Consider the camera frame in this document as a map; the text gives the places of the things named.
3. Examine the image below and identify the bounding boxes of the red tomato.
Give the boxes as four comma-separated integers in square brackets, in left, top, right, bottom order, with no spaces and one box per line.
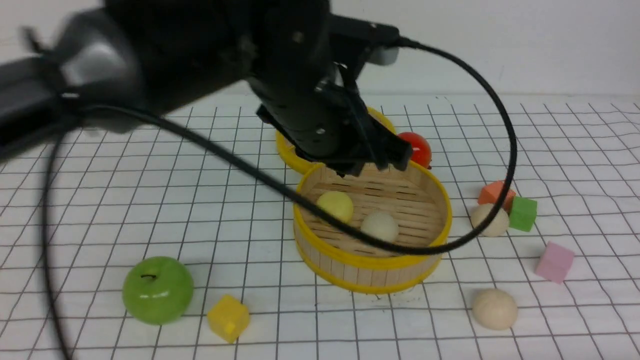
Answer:
[398,131,432,170]

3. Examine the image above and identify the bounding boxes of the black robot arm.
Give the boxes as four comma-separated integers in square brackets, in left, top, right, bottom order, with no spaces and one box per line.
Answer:
[0,0,411,176]

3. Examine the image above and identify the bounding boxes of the green cube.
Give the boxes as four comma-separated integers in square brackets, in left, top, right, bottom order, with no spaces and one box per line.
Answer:
[509,196,538,232]

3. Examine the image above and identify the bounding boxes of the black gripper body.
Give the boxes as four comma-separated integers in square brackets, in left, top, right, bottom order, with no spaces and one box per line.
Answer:
[248,31,381,168]

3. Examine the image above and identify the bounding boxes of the orange cube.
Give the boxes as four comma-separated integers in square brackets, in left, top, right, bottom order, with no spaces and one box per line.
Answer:
[477,181,517,213]

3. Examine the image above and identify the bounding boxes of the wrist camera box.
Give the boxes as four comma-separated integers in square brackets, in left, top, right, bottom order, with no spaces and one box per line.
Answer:
[329,14,401,68]

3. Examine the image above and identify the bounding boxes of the green apple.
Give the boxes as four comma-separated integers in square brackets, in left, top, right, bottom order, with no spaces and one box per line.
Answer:
[121,256,195,326]

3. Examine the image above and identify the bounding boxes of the woven bamboo steamer lid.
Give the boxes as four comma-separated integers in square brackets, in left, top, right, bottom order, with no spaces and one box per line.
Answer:
[275,107,396,174]

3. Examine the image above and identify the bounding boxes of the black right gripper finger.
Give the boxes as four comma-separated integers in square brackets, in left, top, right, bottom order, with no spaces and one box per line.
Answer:
[372,127,413,171]

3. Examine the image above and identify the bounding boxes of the yellow cube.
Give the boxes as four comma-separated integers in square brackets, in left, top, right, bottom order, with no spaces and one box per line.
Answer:
[206,294,250,344]

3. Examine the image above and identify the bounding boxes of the yellow bun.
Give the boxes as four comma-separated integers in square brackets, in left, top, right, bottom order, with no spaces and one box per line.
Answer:
[316,190,354,224]

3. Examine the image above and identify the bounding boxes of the white grid tablecloth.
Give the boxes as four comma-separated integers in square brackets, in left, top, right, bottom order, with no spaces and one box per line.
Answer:
[0,93,640,360]

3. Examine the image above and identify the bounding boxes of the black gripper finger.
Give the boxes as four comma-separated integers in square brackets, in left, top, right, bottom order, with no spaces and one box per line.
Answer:
[336,159,367,177]

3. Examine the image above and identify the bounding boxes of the bamboo steamer tray yellow rim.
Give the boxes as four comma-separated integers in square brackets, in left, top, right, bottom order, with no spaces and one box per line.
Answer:
[293,162,453,294]

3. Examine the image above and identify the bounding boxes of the cream bun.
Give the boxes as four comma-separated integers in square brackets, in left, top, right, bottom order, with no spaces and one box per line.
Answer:
[470,203,510,238]
[359,210,400,243]
[471,288,519,331]

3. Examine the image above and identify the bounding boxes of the pink cube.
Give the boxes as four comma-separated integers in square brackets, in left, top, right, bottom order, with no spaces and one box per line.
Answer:
[534,242,575,284]

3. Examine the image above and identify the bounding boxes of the black cable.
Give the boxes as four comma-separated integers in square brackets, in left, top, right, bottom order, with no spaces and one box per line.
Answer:
[40,36,518,360]

